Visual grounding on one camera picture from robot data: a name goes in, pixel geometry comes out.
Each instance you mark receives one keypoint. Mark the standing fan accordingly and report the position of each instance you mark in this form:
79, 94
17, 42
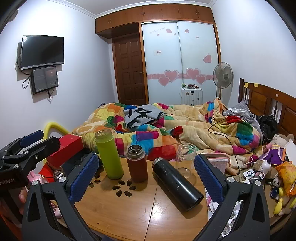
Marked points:
223, 73

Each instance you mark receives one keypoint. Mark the white squeeze bottle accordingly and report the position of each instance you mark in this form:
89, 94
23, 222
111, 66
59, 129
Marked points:
266, 168

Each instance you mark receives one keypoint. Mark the wardrobe with heart stickers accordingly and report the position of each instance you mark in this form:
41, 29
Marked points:
180, 46

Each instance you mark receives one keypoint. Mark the clear glass cup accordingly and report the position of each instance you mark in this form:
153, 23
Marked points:
185, 162

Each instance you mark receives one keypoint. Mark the black cloth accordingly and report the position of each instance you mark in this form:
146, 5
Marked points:
268, 126

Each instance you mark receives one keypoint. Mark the white power strip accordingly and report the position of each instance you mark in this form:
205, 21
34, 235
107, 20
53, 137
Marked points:
251, 175

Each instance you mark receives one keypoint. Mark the grey and black garment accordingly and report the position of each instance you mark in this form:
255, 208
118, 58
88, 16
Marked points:
143, 114

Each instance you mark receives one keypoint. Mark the white suitcase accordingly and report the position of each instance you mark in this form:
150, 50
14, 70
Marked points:
192, 96

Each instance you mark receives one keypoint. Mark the small wall monitor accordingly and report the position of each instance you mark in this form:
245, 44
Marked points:
44, 78

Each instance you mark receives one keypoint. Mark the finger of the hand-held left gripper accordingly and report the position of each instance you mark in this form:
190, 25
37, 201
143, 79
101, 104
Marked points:
32, 137
46, 146

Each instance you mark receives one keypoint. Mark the person's left hand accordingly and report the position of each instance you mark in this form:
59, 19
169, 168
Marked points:
23, 197

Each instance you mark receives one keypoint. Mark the wooden bed headboard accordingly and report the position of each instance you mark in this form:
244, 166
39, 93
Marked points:
261, 97

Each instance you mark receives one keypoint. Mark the purple dress doll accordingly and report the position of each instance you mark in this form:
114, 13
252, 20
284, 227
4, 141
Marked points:
274, 154

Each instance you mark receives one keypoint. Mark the red cloth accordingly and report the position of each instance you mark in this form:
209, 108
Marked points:
47, 172

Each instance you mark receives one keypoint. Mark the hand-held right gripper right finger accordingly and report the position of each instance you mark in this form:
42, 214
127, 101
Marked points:
208, 178

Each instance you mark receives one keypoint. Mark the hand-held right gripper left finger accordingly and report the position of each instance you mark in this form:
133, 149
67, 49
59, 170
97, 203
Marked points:
83, 178

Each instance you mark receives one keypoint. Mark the brown thermos cup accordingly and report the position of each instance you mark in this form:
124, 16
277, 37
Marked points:
137, 166

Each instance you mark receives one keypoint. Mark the orange snack bag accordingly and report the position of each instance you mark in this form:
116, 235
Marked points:
286, 176

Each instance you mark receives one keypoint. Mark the green cup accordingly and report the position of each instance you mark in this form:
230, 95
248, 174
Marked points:
109, 157

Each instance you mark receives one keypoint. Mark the grey striped pillow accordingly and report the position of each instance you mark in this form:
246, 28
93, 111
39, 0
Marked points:
240, 109

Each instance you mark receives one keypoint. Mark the yellow plush toy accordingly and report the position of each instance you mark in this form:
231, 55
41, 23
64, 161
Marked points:
283, 204

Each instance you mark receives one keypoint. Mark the wall-mounted television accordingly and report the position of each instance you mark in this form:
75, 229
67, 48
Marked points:
42, 52

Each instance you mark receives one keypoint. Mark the pink case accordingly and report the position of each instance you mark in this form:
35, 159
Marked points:
218, 162

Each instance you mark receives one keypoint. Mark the yellow tube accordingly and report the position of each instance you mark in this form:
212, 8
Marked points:
54, 125

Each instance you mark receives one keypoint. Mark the brown wooden door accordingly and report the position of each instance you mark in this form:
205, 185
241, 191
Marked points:
129, 71

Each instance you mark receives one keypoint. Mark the black thermos cup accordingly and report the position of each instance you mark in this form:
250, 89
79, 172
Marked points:
175, 183

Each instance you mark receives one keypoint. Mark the colourful patchwork blanket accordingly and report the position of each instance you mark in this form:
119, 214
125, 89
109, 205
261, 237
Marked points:
196, 122

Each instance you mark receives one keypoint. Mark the red box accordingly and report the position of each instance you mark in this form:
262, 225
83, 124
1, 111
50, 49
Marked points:
67, 148

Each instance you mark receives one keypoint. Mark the beige plush toy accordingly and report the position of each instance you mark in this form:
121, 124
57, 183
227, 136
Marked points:
281, 140

